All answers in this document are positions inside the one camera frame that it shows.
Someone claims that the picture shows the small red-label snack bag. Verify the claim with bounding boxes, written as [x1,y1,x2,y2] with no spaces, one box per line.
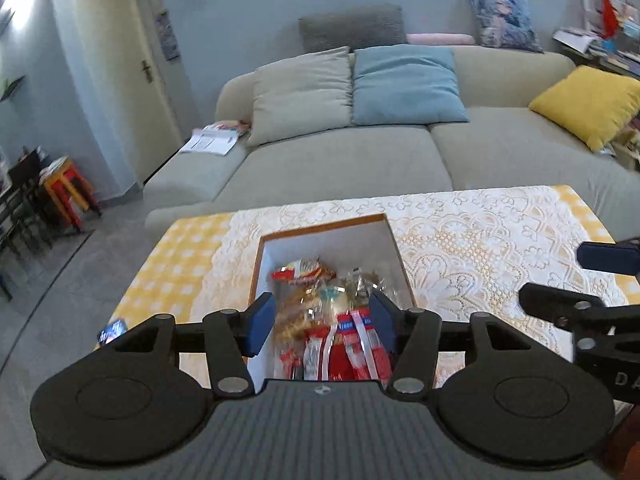
[271,259,336,285]

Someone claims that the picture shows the red chips bag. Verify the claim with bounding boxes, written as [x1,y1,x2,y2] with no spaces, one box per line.
[273,325,355,382]

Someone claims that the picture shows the papers on sofa arm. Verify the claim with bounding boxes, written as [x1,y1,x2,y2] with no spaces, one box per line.
[179,120,250,156]

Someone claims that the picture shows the red blue snack stick pack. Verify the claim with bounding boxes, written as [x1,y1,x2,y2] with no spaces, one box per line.
[337,308,392,386]

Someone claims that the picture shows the waffle biscuit clear pack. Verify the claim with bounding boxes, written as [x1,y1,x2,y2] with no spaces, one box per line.
[273,286,326,344]

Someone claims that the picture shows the dark nut snack bag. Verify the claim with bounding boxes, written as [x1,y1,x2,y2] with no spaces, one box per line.
[343,268,386,304]

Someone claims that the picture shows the yellow checkered lace tablecloth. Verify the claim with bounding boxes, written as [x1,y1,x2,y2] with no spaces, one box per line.
[115,185,639,359]

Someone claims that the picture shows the orange-rimmed white cardboard box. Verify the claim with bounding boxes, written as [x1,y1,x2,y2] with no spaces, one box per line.
[248,214,416,386]

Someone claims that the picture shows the smartphone on stand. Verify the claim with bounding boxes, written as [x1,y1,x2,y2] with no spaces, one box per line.
[98,318,128,347]

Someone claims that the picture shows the beige sofa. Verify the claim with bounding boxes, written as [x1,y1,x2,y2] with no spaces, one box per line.
[143,47,639,240]

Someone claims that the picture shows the yellow cushion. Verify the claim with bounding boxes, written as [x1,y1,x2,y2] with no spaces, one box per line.
[528,66,640,153]

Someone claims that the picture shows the red yellow stacked stools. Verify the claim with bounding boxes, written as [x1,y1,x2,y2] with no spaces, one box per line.
[40,156,102,232]

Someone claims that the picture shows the cluttered side shelf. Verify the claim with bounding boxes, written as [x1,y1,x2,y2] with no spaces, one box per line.
[552,0,639,79]

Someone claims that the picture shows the black dining table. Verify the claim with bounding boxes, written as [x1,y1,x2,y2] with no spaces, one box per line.
[0,146,51,302]

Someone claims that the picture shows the light blue cushion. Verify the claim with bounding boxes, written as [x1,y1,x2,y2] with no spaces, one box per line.
[352,44,469,126]

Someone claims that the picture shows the beige cushion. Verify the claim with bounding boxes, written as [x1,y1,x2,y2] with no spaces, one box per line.
[248,47,352,148]

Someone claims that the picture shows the anime print pillow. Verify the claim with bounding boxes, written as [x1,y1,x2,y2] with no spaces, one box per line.
[469,0,544,53]

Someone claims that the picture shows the pink bolster pillow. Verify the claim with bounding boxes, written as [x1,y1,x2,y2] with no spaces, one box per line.
[406,32,476,47]

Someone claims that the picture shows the grey cushion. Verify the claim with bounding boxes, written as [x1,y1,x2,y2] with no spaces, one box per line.
[298,3,407,53]

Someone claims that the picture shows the cream door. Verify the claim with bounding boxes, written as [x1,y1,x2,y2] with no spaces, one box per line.
[74,0,182,183]

